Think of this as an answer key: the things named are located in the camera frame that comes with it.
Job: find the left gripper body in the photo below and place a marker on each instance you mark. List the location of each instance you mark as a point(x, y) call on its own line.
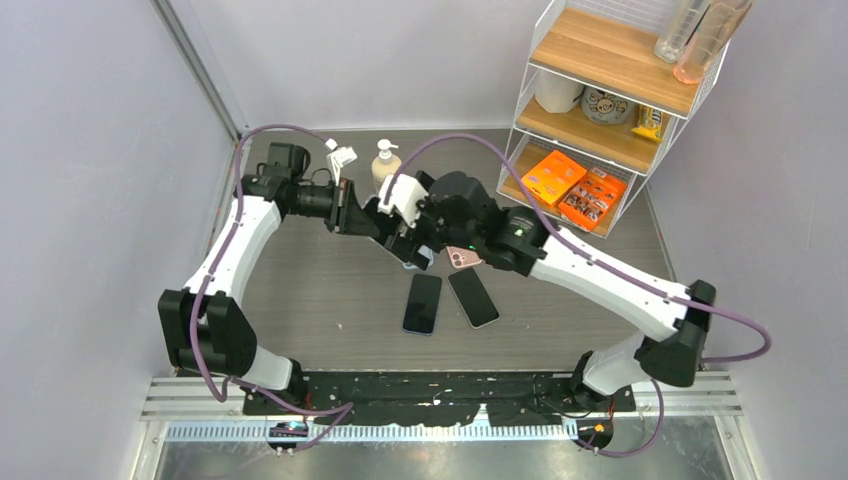
point(338, 205)

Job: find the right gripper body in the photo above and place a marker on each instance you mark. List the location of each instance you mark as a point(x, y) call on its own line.
point(429, 230)

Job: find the pink phone case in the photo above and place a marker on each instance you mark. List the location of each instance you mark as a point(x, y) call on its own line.
point(461, 258)

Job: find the phone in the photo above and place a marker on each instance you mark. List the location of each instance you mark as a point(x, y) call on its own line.
point(422, 305)

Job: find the black smartphone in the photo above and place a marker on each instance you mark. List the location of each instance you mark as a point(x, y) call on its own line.
point(473, 298)

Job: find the light blue phone case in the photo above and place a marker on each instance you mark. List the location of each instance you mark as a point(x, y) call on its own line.
point(422, 259)

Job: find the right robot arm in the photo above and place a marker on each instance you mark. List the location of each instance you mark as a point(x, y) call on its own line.
point(456, 211)

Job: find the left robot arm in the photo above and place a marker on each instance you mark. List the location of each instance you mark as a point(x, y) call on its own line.
point(203, 324)

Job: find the cream lotion pump bottle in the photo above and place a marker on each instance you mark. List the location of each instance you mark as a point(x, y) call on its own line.
point(385, 163)

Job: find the orange cardboard box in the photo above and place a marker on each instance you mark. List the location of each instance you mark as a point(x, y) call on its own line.
point(591, 199)

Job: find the white paper roll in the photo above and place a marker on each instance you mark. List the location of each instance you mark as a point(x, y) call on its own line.
point(557, 94)

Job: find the cartoon printed tin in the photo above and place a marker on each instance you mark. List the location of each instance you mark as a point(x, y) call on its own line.
point(605, 108)

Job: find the yellow snack packet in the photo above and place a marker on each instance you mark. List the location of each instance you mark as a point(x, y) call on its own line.
point(650, 124)

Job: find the clear plastic bottle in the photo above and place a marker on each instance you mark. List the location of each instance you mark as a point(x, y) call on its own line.
point(680, 29)

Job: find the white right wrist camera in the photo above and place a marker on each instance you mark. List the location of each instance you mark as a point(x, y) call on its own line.
point(399, 196)

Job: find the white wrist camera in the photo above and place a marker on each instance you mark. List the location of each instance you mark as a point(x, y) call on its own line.
point(399, 196)
point(338, 157)

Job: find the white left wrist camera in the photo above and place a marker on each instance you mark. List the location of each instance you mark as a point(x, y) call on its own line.
point(338, 157)

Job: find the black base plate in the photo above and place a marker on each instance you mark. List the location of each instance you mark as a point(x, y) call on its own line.
point(435, 399)

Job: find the white wire shelf rack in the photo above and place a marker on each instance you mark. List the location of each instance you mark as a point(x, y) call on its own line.
point(607, 45)

